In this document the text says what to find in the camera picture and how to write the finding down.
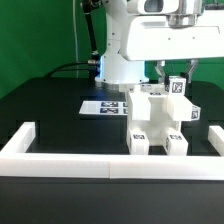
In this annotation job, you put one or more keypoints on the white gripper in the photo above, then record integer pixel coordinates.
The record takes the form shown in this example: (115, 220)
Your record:
(172, 30)

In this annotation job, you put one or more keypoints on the small tag cube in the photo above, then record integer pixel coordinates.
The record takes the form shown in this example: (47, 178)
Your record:
(176, 85)
(196, 112)

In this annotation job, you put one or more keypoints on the white chair back frame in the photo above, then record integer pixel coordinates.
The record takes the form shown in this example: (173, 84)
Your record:
(148, 102)

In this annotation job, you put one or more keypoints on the white chair seat part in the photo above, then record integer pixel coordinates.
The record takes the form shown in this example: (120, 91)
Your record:
(152, 128)

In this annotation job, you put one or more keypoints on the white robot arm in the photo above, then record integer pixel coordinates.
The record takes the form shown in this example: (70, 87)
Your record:
(113, 70)

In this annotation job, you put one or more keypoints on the white marker sheet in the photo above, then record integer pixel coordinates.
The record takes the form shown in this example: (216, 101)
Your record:
(104, 108)

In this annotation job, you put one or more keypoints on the white U-shaped fence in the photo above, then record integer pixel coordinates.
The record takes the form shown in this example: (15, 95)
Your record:
(15, 160)

